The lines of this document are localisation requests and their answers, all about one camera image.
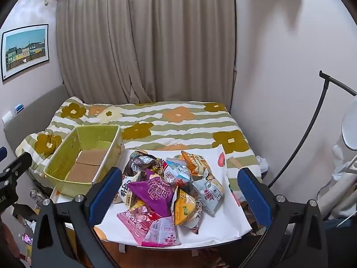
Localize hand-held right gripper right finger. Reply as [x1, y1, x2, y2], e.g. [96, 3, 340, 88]
[237, 167, 328, 268]

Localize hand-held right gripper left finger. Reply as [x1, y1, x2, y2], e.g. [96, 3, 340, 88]
[29, 167, 131, 268]

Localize white cheese snack packet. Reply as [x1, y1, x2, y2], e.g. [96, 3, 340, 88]
[118, 173, 143, 204]

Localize pale white snack packet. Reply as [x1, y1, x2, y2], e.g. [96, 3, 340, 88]
[192, 173, 226, 215]

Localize purple snack packet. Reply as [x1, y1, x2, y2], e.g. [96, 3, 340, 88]
[128, 168, 175, 218]

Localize yellow-green cardboard box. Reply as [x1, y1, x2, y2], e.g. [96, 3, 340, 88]
[44, 125, 125, 197]

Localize orange snack packet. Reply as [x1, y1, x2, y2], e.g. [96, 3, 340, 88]
[181, 150, 215, 178]

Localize red white snack packet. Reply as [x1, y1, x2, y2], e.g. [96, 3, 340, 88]
[163, 158, 193, 186]

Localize clear bottle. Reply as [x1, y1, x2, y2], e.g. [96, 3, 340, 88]
[29, 188, 42, 207]

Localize crumpled white tissue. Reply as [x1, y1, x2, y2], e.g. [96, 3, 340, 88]
[257, 156, 270, 174]

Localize white fruit print tablecloth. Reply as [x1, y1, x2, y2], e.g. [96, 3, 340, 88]
[52, 144, 253, 247]

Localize dark brown snack packet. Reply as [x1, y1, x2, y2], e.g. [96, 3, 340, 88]
[123, 151, 164, 178]

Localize grey headboard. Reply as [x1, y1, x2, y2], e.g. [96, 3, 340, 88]
[3, 85, 69, 157]

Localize pink white snack packet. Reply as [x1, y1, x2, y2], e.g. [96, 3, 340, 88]
[142, 217, 182, 247]

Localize floral striped blanket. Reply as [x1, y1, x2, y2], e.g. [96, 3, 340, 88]
[15, 96, 263, 199]

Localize white round lamp head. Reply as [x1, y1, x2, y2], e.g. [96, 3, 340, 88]
[342, 95, 357, 150]

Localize black arc floor lamp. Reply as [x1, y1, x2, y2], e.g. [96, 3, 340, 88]
[268, 71, 357, 187]

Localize beige curtain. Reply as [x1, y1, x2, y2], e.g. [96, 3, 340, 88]
[56, 0, 237, 105]

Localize framed wall picture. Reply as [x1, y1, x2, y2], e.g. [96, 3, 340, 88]
[1, 24, 51, 82]

